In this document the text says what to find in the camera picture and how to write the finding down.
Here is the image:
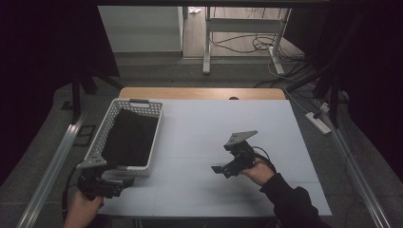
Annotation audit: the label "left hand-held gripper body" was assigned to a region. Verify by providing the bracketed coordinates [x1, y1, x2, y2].
[75, 154, 135, 201]

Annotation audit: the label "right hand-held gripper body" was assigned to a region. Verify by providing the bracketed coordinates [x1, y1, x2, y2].
[221, 129, 259, 179]

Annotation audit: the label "black cloth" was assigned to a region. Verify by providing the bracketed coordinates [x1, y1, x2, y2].
[100, 107, 159, 167]

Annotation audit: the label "white perforated plastic basket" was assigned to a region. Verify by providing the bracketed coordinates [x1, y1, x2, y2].
[83, 98, 164, 179]

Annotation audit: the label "person's right hand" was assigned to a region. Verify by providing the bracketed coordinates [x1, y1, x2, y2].
[239, 157, 276, 187]

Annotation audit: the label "person's left hand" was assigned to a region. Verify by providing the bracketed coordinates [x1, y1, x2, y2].
[62, 189, 106, 228]

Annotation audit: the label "white table cover board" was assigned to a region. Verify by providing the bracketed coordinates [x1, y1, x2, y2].
[94, 98, 333, 220]

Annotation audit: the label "black floor plate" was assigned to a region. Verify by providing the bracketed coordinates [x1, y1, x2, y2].
[72, 124, 97, 148]

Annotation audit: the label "wooden table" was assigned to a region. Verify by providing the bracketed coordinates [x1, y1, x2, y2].
[118, 86, 287, 102]

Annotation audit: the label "white power strip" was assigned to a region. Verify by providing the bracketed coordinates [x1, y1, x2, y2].
[304, 111, 333, 136]

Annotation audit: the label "black metal stand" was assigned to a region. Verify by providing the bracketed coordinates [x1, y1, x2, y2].
[69, 65, 125, 125]
[284, 60, 350, 129]

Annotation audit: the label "black curtain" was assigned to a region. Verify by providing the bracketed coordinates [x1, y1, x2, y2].
[283, 0, 403, 184]
[0, 0, 121, 188]

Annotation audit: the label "white cabinet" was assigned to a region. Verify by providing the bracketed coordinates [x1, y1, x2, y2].
[97, 6, 185, 53]

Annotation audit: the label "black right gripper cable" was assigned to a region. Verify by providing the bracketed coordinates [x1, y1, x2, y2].
[252, 145, 278, 175]

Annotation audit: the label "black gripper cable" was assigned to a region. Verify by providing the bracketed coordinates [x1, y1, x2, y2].
[252, 145, 278, 175]
[60, 165, 81, 224]

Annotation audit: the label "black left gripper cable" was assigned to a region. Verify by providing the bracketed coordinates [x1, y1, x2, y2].
[60, 165, 81, 224]

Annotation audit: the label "aluminium rail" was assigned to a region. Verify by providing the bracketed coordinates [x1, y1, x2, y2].
[315, 100, 393, 228]
[15, 110, 90, 228]

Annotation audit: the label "black floor cables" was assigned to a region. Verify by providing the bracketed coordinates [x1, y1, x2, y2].
[210, 32, 306, 65]

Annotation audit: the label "white metal desk frame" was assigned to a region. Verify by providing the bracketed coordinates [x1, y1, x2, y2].
[202, 7, 293, 76]

